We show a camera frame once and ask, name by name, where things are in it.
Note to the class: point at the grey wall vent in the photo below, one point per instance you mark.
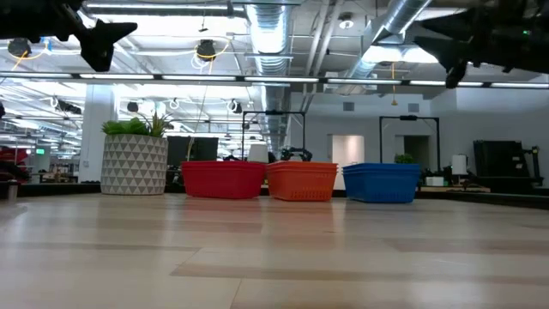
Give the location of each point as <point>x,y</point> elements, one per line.
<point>413,107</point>
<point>348,106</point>

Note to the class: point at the wooden platform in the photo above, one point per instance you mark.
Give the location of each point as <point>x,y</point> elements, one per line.
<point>454,189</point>

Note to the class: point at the slanted silver ceiling duct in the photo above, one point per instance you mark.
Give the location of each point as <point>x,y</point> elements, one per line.
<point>399,17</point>

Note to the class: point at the white room pillar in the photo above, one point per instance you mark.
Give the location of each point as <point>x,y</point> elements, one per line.
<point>98,137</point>

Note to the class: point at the black monitor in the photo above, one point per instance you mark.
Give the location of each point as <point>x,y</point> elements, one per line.
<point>193,149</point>

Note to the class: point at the white lamp shade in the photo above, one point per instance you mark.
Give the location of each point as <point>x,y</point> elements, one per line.
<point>258,153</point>

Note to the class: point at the silver cup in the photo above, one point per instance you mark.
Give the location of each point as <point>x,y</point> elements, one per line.
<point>12,191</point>

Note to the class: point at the small white box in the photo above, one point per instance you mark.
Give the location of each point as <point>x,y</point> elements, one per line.
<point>435,181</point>

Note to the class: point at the black metal frame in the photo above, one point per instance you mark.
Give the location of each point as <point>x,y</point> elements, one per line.
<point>409,117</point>

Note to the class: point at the triangle patterned planter pot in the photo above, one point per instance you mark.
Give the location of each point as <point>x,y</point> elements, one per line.
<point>133,167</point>

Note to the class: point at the large black case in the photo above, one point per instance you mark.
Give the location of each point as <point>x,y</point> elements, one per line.
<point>499,159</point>

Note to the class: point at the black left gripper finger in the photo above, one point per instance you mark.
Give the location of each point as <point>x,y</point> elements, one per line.
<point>113,31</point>
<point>98,53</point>

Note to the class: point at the small green plant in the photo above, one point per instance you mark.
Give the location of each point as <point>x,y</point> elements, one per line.
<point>404,159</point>

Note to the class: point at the black background robot arm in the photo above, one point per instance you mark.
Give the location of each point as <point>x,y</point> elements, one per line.
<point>296,153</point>

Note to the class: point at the green potted plant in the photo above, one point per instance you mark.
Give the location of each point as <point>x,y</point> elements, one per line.
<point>128,127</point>

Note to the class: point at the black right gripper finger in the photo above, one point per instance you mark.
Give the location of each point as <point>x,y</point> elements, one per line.
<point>454,60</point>
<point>454,26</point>

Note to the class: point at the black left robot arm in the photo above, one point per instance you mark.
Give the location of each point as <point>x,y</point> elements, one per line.
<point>8,19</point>

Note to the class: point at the black background table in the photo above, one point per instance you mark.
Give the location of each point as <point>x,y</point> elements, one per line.
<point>56,189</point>

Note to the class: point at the straight silver ceiling duct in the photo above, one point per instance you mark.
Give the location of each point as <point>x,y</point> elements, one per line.
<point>270,43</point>

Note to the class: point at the linear ceiling light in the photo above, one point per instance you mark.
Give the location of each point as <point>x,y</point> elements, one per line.
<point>281,79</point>
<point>197,77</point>
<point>116,76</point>
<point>34,75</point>
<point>364,81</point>
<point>519,85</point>
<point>429,83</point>

